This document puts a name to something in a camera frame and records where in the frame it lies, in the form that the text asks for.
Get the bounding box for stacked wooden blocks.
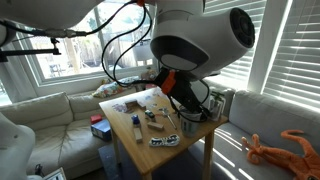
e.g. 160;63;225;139
123;98;139;110

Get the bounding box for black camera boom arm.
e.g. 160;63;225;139
0;37;63;63

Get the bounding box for light wooden table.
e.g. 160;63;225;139
98;87;229;180

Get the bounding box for small pink plush toy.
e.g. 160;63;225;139
141;66;158;82

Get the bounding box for white bordered screen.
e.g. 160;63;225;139
42;166;68;180

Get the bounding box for nutcracker sticker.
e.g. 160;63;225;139
111;102;128;114

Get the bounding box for small red box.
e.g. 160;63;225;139
89;113;104;125

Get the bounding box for white black checkered sunglasses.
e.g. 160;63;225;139
148;134;181;148

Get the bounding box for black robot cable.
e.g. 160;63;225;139
112;3;161;84
100;0;161;88

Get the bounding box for glass jar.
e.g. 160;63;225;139
207;87;227;122

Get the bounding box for orange octopus plush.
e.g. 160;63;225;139
241;129;320;180

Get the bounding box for small dark toy car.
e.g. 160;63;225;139
144;109;156;120

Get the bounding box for small blue toy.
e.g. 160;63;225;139
131;114;141;128

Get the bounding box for silver metal cup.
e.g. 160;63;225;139
178;105;204;138

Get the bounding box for white window blind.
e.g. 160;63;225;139
203;0;268;91
262;0;320;111

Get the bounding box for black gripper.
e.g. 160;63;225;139
169;77;204;114

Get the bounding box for white leather sofa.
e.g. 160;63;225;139
0;88;141;179

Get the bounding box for long pale wooden block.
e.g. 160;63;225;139
133;127;144;144

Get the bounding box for short brown wooden block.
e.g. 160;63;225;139
146;121;165;132

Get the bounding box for colourful floral pillow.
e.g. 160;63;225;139
92;76;141;99

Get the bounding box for grey fabric sofa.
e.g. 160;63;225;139
199;78;320;180

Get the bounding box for large white framed window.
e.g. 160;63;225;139
19;6;158;96

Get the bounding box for blue cardboard box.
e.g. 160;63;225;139
90;119;113;142

